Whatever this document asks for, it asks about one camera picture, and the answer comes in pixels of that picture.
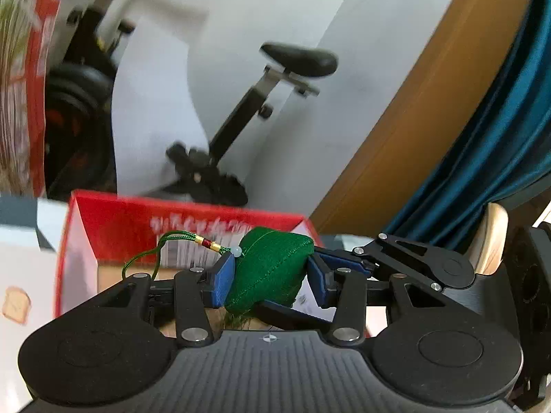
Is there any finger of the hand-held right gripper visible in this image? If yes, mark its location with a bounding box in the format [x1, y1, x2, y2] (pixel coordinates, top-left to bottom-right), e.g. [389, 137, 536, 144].
[314, 233, 440, 289]
[258, 299, 334, 324]

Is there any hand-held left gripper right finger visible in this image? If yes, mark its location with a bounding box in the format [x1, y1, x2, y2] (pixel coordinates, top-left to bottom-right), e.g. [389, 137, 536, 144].
[306, 255, 455, 348]

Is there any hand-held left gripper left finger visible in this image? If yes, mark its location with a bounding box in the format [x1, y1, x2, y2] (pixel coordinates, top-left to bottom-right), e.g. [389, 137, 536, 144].
[88, 253, 237, 348]

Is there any green fabric pouch with cord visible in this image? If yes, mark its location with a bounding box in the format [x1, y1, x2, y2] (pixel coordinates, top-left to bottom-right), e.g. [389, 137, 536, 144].
[123, 226, 316, 325]

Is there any red strawberry print box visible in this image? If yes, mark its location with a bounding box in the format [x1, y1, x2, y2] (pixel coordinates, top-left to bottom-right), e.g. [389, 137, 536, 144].
[54, 189, 390, 340]

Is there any cream padded chair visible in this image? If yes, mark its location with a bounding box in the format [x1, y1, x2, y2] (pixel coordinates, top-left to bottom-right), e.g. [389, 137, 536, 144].
[467, 201, 551, 277]

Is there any teal curtain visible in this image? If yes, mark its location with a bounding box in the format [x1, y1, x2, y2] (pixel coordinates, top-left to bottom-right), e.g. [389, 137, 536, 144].
[381, 0, 551, 237]

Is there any black exercise bike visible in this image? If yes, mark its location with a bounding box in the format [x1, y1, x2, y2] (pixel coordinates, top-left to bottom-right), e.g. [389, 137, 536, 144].
[43, 0, 339, 207]

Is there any wooden door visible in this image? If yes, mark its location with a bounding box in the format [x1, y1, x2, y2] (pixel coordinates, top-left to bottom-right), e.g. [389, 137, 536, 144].
[310, 0, 537, 235]

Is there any red plant print backdrop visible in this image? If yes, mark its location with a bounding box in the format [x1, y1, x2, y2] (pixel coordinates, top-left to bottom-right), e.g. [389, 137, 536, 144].
[0, 0, 72, 201]

